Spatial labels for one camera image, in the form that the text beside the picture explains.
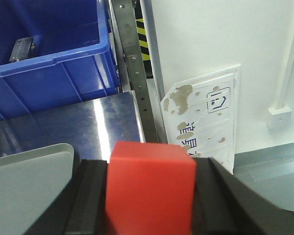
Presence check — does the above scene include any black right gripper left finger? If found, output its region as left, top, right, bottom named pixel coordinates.
left=25, top=160, right=107, bottom=235

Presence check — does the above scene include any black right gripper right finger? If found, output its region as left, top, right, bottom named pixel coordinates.
left=191, top=158, right=294, bottom=235

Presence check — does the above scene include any red cube block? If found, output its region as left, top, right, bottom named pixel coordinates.
left=105, top=141, right=196, bottom=235

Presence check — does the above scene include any perforated steel shelf upright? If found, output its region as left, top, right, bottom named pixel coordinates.
left=109, top=0, right=159, bottom=142

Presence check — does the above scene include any grey metal tray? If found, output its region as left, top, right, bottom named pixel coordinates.
left=0, top=143, right=74, bottom=235

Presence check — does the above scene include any blue plastic bin right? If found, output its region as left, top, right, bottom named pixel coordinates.
left=0, top=0, right=120, bottom=120

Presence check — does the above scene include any yellow black hazard tape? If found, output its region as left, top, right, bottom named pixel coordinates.
left=136, top=18, right=150, bottom=61

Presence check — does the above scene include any peeling white wall sign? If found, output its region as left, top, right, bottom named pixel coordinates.
left=160, top=65, right=241, bottom=173

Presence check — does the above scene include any white wall cable conduit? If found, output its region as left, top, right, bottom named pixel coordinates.
left=267, top=0, right=294, bottom=130

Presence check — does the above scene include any grey metal bracket in bin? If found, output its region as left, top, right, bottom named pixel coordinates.
left=9, top=36, right=36, bottom=63

